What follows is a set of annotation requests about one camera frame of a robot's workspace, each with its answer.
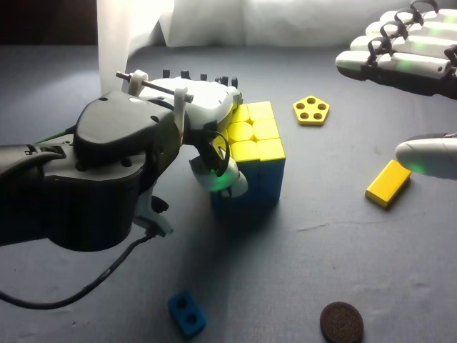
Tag blue two-hole block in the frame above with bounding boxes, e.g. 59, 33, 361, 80
167, 290, 208, 338

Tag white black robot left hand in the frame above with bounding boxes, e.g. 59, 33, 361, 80
141, 69, 250, 201

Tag dark chocolate sandwich cookie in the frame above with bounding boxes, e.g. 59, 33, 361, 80
318, 301, 366, 343

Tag thick black cable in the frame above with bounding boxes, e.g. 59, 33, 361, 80
0, 232, 158, 310

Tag Rubik's cube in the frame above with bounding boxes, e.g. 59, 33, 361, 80
209, 101, 287, 212

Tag grey table cloth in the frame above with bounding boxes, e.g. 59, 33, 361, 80
0, 44, 457, 343

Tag yellow rectangular block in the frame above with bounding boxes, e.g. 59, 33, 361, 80
364, 159, 413, 212

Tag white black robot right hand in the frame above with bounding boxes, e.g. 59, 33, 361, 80
335, 0, 457, 179

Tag yellow pentagon block with holes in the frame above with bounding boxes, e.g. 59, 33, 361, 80
292, 94, 331, 127

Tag white backdrop sheet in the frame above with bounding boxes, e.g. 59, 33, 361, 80
96, 0, 457, 94

